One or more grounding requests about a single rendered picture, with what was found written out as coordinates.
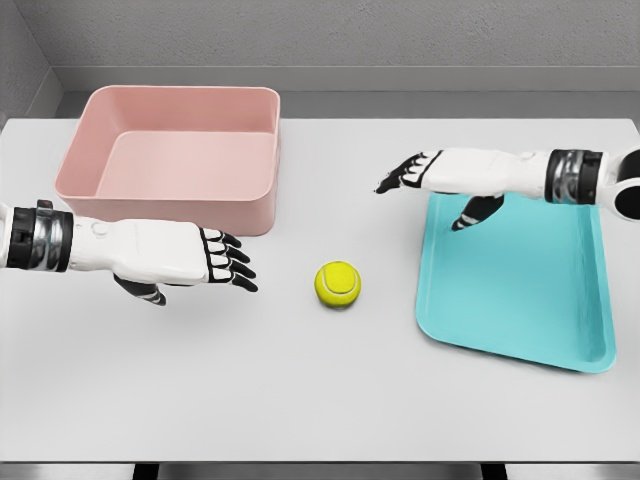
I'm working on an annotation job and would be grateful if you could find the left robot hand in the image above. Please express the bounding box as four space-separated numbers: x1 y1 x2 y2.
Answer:
112 220 260 307

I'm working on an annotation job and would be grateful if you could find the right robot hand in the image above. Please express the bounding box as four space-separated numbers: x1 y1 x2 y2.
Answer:
373 147 506 233

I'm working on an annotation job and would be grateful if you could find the pink plastic basket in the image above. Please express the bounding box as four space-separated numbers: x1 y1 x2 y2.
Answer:
53 84 282 237

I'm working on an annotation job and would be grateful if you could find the blue plastic tray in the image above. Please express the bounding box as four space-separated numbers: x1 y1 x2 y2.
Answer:
414 191 618 375

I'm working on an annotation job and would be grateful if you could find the yellow tennis ball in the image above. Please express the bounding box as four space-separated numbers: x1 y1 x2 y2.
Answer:
313 259 363 309

